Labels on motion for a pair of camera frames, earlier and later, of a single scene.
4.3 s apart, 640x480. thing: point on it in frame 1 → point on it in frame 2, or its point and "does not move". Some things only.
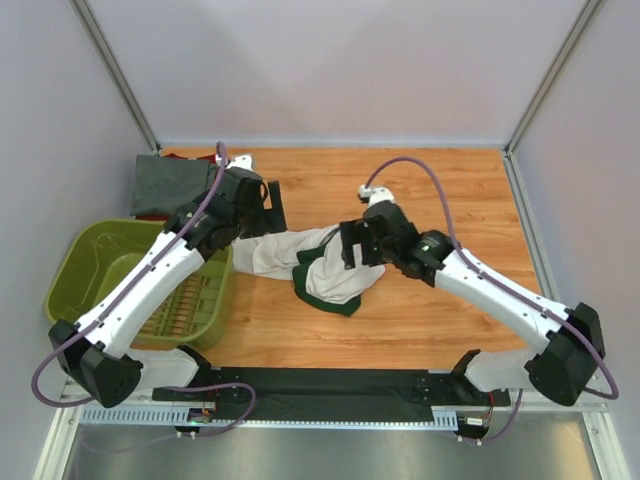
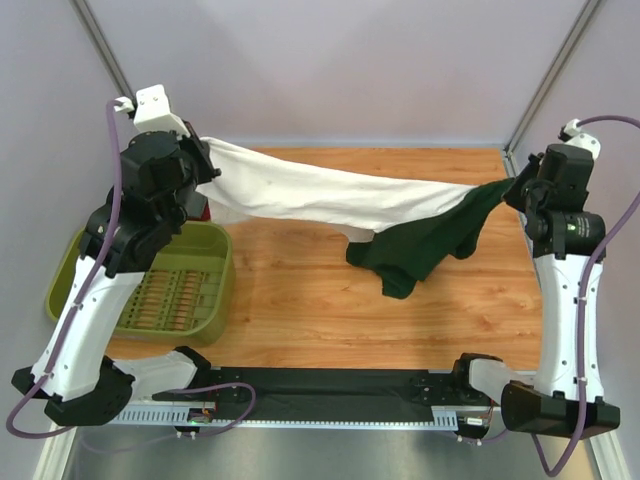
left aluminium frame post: (109, 61) does not move
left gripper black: (270, 220) → (202, 148)
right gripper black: (355, 232) → (511, 195)
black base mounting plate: (332, 393) does not move
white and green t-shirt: (314, 257) → (407, 228)
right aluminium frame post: (584, 21) does not move
